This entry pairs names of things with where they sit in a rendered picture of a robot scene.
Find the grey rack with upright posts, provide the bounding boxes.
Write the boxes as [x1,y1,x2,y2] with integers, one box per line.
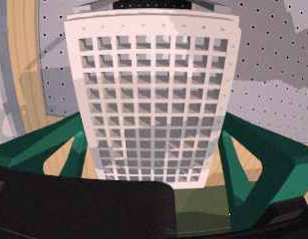
[73,0,231,14]

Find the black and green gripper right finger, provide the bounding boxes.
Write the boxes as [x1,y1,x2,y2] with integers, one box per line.
[217,112,308,232]

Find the white well plate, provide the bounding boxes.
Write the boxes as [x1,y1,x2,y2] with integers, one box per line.
[64,8,241,189]

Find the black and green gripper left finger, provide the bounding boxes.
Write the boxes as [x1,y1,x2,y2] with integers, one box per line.
[0,112,88,178]

